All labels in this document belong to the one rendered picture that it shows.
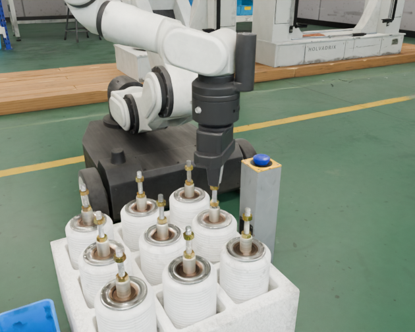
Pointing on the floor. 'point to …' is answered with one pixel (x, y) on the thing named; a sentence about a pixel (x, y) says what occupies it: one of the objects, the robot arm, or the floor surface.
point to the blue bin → (29, 318)
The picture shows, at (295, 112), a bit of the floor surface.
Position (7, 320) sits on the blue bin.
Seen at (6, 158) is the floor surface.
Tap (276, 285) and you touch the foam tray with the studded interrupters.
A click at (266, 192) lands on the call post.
